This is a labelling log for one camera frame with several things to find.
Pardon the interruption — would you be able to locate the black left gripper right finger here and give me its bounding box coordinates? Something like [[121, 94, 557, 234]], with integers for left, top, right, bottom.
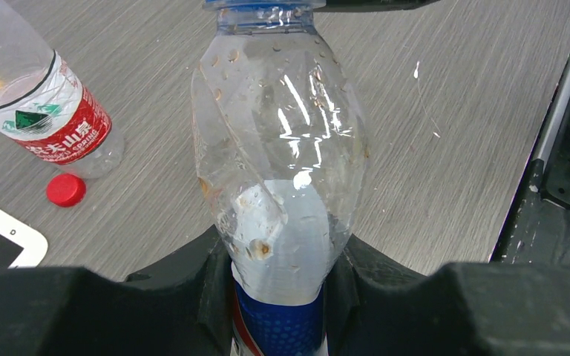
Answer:
[[325, 237, 570, 355]]

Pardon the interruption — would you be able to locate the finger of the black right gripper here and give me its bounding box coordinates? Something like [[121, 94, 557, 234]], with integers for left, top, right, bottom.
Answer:
[[316, 0, 438, 12]]

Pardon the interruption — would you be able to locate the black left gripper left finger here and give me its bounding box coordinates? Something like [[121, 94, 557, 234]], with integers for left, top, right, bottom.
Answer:
[[0, 227, 232, 355]]

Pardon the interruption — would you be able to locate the clear bottle blue label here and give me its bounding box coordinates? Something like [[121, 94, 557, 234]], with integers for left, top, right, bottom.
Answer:
[[191, 5, 368, 355]]

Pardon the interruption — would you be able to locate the red bottle cap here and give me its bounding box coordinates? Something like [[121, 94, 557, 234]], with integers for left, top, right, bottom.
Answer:
[[45, 174, 87, 208]]

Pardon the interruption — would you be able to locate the clear bottle red label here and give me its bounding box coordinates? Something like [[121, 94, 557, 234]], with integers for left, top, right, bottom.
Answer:
[[0, 1, 124, 179]]

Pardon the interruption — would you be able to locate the blue bottle cap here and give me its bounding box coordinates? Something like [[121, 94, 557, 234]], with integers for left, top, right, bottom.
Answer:
[[203, 0, 327, 10]]

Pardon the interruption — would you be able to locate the black white chessboard mat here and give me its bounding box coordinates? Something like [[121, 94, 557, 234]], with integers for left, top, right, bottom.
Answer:
[[0, 209, 48, 268]]

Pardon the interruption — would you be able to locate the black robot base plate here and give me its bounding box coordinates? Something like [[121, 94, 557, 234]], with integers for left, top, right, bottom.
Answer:
[[490, 99, 570, 266]]

